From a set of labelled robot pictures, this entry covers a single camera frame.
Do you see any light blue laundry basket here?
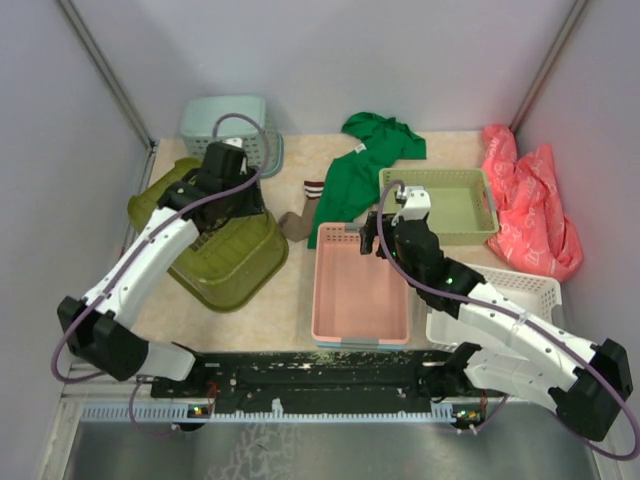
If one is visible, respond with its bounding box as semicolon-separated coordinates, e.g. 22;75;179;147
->
179;95;284;178

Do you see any pink plastic basket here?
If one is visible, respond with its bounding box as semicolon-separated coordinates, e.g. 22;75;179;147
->
311;223;410;345

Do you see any olive green laundry basket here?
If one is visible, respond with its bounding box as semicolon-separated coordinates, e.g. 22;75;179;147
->
127;158;288;312

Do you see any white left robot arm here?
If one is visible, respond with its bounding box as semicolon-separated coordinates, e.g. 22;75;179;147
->
57;138;261;397

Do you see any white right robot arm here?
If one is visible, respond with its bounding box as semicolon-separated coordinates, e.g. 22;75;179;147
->
360;212;633;442

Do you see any green shirt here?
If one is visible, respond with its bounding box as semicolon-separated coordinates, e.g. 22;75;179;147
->
307;112;427;250

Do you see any light green plastic basket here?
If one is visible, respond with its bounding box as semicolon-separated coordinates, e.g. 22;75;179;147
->
379;168;499;246

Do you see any brown striped sock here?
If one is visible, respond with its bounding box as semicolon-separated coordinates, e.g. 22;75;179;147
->
278;180;325;242

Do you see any light blue shallow basket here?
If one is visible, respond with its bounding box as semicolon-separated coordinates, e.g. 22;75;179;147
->
314;338;405;351

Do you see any pink plastic bag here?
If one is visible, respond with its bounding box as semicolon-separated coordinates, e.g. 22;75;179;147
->
481;124;584;282

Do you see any white plastic basket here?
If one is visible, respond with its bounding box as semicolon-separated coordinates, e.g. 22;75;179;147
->
426;264;566;358

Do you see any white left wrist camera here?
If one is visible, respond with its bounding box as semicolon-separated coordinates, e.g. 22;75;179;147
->
222;138;248;174

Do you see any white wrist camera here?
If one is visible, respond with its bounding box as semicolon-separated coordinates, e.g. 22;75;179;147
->
391;186;431;226
222;138;248;174

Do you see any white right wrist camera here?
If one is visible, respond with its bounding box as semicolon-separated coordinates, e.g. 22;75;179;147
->
391;186;431;226

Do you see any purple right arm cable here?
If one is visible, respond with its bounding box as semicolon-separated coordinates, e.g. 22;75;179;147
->
375;179;640;460

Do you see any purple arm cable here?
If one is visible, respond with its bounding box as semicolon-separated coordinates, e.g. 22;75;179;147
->
375;179;640;460
50;113;274;440

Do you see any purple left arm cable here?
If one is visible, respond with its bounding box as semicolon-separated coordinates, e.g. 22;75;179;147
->
50;113;274;440

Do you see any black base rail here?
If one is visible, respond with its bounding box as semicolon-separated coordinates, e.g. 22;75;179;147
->
150;350;481;415

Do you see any white slotted cable duct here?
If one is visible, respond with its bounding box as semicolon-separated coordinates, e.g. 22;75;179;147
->
79;399;481;426

